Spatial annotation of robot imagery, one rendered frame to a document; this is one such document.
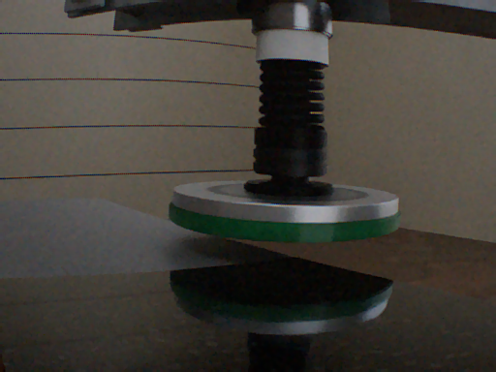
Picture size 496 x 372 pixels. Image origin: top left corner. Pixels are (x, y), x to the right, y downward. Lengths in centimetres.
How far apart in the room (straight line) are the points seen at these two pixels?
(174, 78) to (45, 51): 170
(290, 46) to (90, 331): 32
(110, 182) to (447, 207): 352
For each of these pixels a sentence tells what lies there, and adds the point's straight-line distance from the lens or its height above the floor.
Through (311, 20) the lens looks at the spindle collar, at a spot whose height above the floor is 104.
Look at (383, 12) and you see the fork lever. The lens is 58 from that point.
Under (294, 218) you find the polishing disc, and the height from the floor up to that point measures 87.
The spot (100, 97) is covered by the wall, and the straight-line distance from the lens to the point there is 565.
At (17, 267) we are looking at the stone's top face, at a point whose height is 83.
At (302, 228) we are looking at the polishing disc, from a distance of 42.
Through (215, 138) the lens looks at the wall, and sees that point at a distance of 640.
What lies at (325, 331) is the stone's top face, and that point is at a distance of 30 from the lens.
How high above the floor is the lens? 93
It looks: 5 degrees down
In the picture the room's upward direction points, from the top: 2 degrees clockwise
